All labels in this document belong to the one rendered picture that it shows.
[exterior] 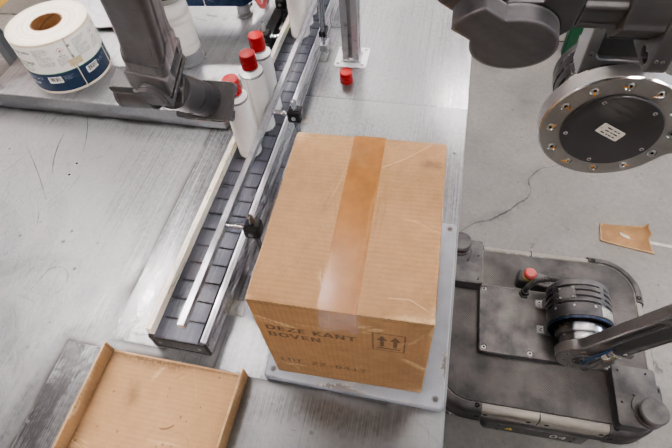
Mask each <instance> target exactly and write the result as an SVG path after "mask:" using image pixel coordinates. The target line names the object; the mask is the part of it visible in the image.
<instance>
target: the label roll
mask: <svg viewBox="0 0 672 448"><path fill-rule="evenodd" d="M4 36H5V38H6V40H7V41H8V43H9V44H10V46H11V47H12V48H13V50H14V51H15V53H16V54H17V56H18V57H19V59H20V60H21V62H22V63H23V64H24V66H25V67H26V69H27V70H28V72H29V73H30V75H31V76H32V78H33V79H34V81H35V82H36V83H37V85H38V86H39V87H40V88H41V89H42V90H44V91H46V92H49V93H69V92H74V91H77V90H80V89H83V88H86V87H88V86H90V85H92V84H93V83H95V82H96V81H98V80H99V79H100V78H102V77H103V76H104V75H105V73H106V72H107V71H108V69H109V68H110V65H111V57H110V54H109V52H108V50H107V49H106V47H105V45H104V43H103V41H102V39H101V37H100V35H99V33H98V31H97V29H96V27H95V25H94V23H93V21H92V19H91V17H90V15H89V13H88V11H87V9H86V8H85V6H84V5H83V4H82V3H80V2H78V1H74V0H52V1H47V2H43V3H39V4H37V5H34V6H32V7H29V8H27V9H25V10H23V11H22V12H20V13H19V14H17V15H16V16H15V17H13V18H12V19H11V20H10V21H9V23H8V24H7V25H6V27H5V30H4Z"/></svg>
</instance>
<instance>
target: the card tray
mask: <svg viewBox="0 0 672 448"><path fill-rule="evenodd" d="M247 379H248V375H247V373H246V371H245V370H244V368H241V371H240V374H239V373H234V372H229V371H224V370H219V369H214V368H208V367H203V366H198V365H193V364H188V363H183V362H178V361H172V360H167V359H162V358H157V357H152V356H147V355H142V354H137V353H131V352H126V351H121V350H116V349H114V348H113V347H112V346H110V345H109V344H108V343H107V342H105V341H104V343H103V345H102V347H101V349H100V351H99V353H98V355H97V357H96V359H95V361H94V363H93V365H92V367H91V369H90V371H89V373H88V375H87V377H86V379H85V381H84V383H83V385H82V387H81V389H80V391H79V393H78V395H77V397H76V399H75V401H74V403H73V405H72V407H71V409H70V411H69V413H68V415H67V417H66V419H65V421H64V423H63V425H62V427H61V429H60V431H59V433H58V435H57V437H56V439H55V441H54V443H53V445H52V447H51V448H226V447H227V444H228V440H229V437H230V434H231V431H232V427H233V424H234V421H235V418H236V415H237V411H238V408H239V405H240V402H241V398H242V395H243V392H244V389H245V385H246V382H247Z"/></svg>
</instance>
